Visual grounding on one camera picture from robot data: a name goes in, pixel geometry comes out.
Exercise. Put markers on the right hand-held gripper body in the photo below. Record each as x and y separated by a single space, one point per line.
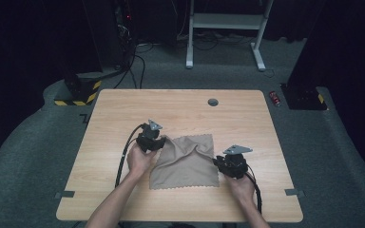
234 164

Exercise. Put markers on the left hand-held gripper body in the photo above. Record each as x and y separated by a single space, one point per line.
149 139

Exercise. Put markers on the grey round table grommet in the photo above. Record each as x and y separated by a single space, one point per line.
213 102

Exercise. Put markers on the black stand with striped base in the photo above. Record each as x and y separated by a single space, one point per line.
79 91

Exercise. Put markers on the person's left hand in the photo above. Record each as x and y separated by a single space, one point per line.
139 161

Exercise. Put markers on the red can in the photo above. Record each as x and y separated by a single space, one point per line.
274 98

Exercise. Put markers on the beige cloth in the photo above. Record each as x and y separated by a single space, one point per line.
185 164

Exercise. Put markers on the black stand base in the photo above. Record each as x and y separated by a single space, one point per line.
304 98

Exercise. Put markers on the person's right hand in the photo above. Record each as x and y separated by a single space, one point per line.
242 188

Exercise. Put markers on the grey tape strip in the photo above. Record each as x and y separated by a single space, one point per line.
294 192
65 194

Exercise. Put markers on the white metal stand frame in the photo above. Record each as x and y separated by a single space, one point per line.
226 21

